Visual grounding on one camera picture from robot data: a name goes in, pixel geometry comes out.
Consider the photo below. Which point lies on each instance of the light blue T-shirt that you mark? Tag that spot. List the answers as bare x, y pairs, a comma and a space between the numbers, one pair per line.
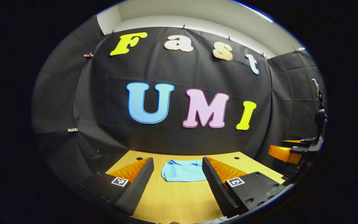
182, 172

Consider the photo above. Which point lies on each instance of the copper backdrop clip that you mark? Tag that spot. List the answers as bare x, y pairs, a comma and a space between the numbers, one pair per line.
88, 55

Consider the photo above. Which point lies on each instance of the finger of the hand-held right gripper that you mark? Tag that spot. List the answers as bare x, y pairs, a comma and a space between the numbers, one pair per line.
292, 142
283, 153

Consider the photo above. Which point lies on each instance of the black backdrop cloth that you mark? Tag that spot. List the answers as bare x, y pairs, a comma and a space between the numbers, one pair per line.
166, 140

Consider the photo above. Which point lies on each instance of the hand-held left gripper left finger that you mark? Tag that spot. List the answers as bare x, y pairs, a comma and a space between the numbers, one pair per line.
137, 189

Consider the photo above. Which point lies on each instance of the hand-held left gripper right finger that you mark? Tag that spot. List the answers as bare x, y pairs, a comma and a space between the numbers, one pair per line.
216, 189

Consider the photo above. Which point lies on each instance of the silver backdrop clip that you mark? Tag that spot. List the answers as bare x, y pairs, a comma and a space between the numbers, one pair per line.
72, 129

